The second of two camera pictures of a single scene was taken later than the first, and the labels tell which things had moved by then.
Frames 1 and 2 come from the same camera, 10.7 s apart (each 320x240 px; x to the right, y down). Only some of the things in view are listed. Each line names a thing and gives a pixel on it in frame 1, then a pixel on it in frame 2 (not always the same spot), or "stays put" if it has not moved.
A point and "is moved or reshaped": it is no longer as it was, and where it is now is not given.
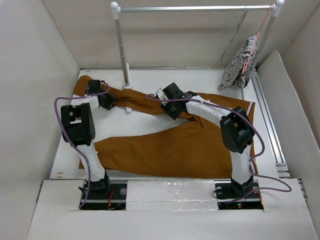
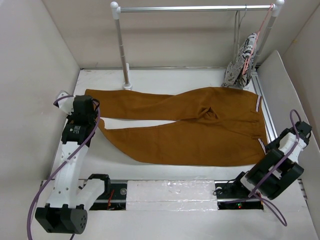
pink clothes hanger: (251, 49) stays put
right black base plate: (250, 199) stays put
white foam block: (171, 195) stays put
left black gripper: (110, 102) -> (71, 116)
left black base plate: (115, 200) stays put
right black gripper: (165, 106) -> (272, 145)
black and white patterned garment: (239, 71) stays put
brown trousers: (135, 138) is moved or reshaped
